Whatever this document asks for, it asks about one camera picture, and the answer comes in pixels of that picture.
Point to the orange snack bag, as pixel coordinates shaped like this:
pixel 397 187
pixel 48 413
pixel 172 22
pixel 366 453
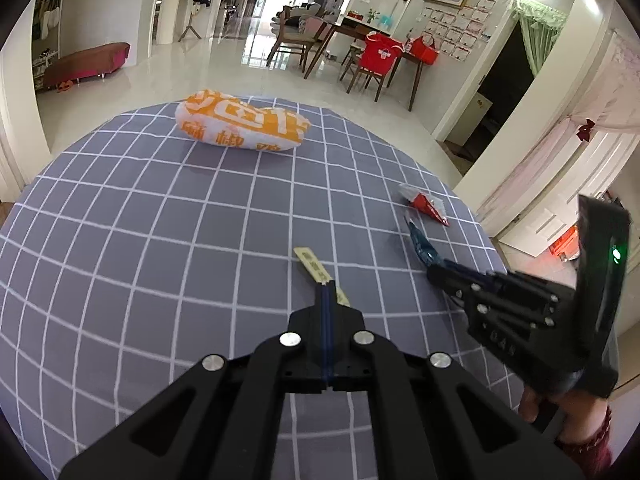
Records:
pixel 242 125

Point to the orange plastic item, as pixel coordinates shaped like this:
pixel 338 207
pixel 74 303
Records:
pixel 564 247

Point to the shoe rack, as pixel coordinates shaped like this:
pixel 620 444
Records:
pixel 47 15

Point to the red bow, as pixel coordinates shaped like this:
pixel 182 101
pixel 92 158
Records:
pixel 585 130

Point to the white panel door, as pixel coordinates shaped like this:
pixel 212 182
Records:
pixel 565 195

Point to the wooden chair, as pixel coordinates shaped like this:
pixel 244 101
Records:
pixel 295 35
pixel 365 80

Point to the blue wrapper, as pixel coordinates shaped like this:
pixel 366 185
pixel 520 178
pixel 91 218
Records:
pixel 425 247

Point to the white cabinet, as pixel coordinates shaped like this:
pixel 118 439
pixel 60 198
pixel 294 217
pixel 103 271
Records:
pixel 472 117

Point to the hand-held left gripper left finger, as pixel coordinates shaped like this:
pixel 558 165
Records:
pixel 310 350

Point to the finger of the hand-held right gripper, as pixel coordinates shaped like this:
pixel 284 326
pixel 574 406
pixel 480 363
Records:
pixel 500 310
pixel 500 282

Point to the yellow strip wrapper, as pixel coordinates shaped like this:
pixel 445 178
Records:
pixel 310 262

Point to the red wrapper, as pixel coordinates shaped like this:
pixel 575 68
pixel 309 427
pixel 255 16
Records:
pixel 425 202

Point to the red chair cover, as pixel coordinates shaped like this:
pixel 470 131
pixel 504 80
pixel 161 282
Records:
pixel 380 52

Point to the red upholstered bench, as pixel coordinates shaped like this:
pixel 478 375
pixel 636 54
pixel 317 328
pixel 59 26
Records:
pixel 85 62

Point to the red tote bag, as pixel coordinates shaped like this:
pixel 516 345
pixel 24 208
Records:
pixel 425 47

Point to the wooden dining table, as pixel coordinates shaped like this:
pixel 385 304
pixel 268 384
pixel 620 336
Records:
pixel 350 35

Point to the person's right hand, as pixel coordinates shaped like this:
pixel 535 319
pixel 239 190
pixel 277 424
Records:
pixel 531 405

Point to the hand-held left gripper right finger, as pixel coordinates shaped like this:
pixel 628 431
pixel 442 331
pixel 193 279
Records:
pixel 345 350

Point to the sheets on wall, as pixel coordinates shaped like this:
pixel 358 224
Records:
pixel 457 27

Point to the green curtain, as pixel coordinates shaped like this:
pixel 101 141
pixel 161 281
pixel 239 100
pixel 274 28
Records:
pixel 537 30

